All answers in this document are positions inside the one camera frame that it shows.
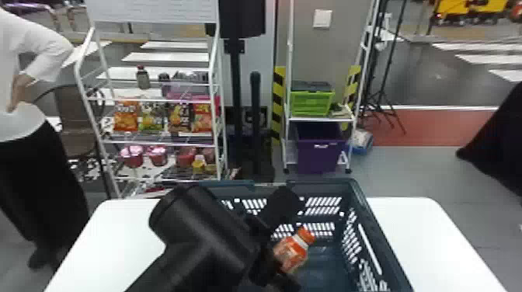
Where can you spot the purple crate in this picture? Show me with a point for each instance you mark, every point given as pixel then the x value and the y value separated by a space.
pixel 320 149

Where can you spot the red snack packet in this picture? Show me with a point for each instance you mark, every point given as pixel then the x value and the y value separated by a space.
pixel 202 117

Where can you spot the white shelf trolley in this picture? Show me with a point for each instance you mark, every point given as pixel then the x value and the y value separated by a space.
pixel 288 81

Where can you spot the blue basket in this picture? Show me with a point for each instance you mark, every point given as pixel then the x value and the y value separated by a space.
pixel 359 244

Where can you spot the person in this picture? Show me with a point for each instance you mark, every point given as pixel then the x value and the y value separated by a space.
pixel 28 171

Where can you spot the yellow bottle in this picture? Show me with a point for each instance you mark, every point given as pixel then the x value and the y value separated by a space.
pixel 198 165

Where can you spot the orange bottle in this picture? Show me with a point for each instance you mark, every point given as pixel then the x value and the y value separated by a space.
pixel 294 249

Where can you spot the orange snack packet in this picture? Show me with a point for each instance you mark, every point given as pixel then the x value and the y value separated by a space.
pixel 125 117

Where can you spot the dark bottle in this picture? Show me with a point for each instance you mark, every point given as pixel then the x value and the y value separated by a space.
pixel 142 78

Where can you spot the yellow snack packet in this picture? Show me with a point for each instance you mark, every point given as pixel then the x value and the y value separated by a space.
pixel 179 119

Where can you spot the green basket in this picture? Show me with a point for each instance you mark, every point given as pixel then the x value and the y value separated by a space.
pixel 312 102

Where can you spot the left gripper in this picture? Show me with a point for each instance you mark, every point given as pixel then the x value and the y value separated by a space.
pixel 265 269

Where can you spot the yellow black striped post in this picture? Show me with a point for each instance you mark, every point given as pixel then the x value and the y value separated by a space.
pixel 278 102

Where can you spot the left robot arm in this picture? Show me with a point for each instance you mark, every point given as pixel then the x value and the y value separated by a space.
pixel 195 240

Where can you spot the black tripod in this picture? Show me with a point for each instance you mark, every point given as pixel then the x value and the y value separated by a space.
pixel 385 61

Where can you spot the green snack packet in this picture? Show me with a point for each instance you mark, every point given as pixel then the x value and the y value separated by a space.
pixel 151 118

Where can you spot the red noodle cup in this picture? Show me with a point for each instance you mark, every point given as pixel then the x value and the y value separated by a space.
pixel 131 157
pixel 185 158
pixel 157 155

